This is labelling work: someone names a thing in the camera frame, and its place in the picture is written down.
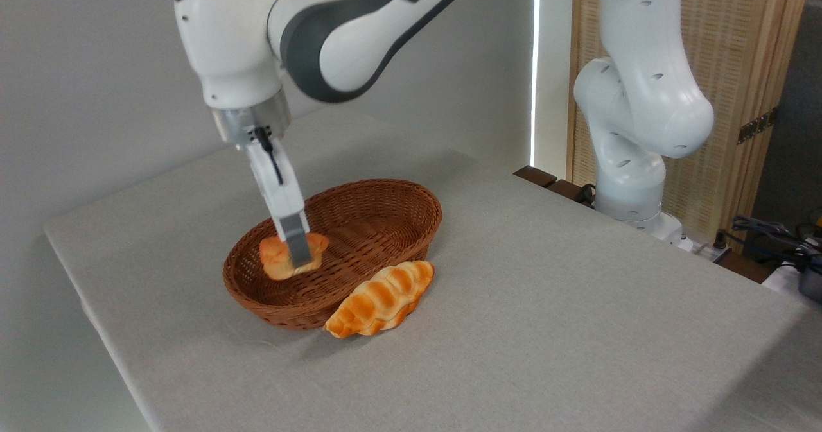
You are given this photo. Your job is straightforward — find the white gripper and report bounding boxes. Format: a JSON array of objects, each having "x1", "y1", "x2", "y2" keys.
[{"x1": 244, "y1": 138, "x2": 313, "y2": 270}]

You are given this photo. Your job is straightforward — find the round orange bread roll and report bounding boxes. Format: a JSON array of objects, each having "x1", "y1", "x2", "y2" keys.
[{"x1": 259, "y1": 232, "x2": 330, "y2": 282}]

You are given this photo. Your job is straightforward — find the long striped bread loaf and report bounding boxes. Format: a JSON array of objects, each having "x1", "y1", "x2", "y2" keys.
[{"x1": 324, "y1": 260, "x2": 436, "y2": 340}]

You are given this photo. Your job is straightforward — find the brown wicker basket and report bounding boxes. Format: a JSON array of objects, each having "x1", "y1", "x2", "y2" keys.
[{"x1": 223, "y1": 178, "x2": 444, "y2": 331}]

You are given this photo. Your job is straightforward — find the grey tablecloth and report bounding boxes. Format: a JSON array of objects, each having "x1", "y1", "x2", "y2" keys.
[{"x1": 44, "y1": 108, "x2": 822, "y2": 432}]

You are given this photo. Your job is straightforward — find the white power strip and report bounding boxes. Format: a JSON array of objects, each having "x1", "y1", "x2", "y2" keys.
[{"x1": 691, "y1": 242, "x2": 733, "y2": 264}]

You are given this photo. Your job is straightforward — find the dark metal screen hinge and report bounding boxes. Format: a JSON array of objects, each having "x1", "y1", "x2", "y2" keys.
[{"x1": 737, "y1": 107, "x2": 779, "y2": 145}]

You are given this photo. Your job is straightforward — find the wooden folding screen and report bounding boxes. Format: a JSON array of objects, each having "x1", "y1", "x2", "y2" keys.
[{"x1": 566, "y1": 0, "x2": 814, "y2": 254}]

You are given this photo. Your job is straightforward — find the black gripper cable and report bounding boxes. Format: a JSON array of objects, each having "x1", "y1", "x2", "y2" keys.
[{"x1": 253, "y1": 126, "x2": 285, "y2": 186}]

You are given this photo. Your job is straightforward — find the black cable bundle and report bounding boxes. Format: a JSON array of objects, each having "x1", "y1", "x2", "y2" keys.
[{"x1": 731, "y1": 215, "x2": 822, "y2": 261}]

